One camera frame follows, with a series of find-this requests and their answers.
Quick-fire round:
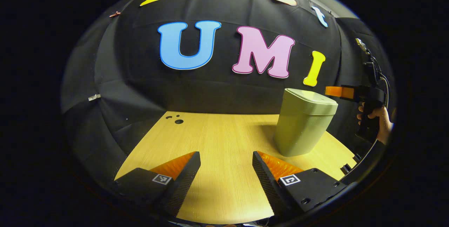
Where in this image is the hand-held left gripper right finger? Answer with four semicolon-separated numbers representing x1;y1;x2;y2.
252;151;348;220

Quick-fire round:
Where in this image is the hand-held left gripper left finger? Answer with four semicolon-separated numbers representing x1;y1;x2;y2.
114;151;201;219

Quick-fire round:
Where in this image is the green desktop garbage bin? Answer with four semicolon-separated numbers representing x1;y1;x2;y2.
274;88;339;157

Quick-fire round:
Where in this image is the wooden desktop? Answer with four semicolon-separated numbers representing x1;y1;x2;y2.
115;111;357;225

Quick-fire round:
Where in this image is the black backdrop cloth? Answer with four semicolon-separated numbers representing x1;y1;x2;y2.
60;0;393;185

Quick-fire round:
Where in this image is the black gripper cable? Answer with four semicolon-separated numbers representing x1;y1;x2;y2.
371;57;390;110

